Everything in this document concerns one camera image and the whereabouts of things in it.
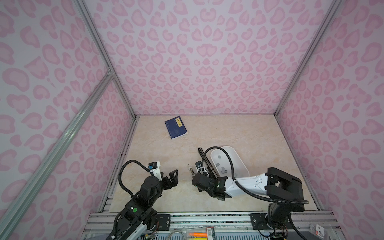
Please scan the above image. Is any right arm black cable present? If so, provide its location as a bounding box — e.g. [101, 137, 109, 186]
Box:
[200, 146, 309, 205]

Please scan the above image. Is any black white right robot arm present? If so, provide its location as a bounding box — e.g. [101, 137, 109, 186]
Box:
[192, 168, 309, 229]

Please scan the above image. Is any aluminium frame corner post right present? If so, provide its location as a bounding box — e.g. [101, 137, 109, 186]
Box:
[274, 0, 345, 119]

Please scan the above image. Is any white plastic tray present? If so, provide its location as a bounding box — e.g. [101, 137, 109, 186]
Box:
[210, 146, 250, 179]

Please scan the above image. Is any orange marker pen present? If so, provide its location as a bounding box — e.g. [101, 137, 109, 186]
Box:
[188, 233, 208, 238]

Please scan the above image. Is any aluminium diagonal frame bar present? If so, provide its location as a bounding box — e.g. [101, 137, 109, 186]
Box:
[1, 73, 114, 240]

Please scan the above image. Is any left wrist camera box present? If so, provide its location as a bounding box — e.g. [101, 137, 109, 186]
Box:
[148, 161, 162, 181]

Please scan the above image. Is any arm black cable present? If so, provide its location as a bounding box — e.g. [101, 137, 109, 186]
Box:
[200, 146, 309, 205]
[118, 159, 150, 197]

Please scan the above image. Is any blue book yellow label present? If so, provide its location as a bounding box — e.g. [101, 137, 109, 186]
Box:
[165, 116, 188, 139]

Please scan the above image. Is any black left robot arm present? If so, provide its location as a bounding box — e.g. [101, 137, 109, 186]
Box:
[107, 170, 179, 240]

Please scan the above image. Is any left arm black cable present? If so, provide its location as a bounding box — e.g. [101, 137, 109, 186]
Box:
[118, 159, 150, 197]

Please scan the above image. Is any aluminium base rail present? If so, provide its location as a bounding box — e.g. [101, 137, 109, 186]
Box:
[79, 211, 346, 240]

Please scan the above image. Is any aluminium frame corner post left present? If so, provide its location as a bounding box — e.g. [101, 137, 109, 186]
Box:
[73, 0, 137, 120]

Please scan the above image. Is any aluminium frame corner post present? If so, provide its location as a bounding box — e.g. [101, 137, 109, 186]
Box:
[274, 0, 345, 119]
[73, 0, 137, 120]

